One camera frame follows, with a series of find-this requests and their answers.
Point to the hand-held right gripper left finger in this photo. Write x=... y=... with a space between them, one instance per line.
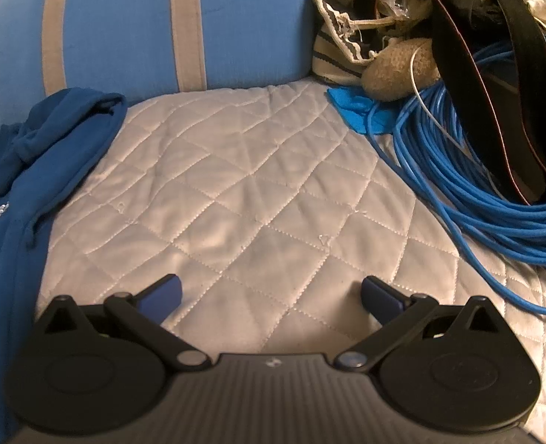
x=161 y=295

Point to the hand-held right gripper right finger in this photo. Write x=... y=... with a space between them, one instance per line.
x=380 y=298

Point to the blue sweatshirt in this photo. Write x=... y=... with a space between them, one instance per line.
x=46 y=171

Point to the bright blue cloth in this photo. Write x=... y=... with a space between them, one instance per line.
x=351 y=106

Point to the beige knit cloth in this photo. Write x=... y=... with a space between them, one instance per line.
x=388 y=74

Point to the striped canvas bag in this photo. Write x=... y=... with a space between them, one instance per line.
x=333 y=32

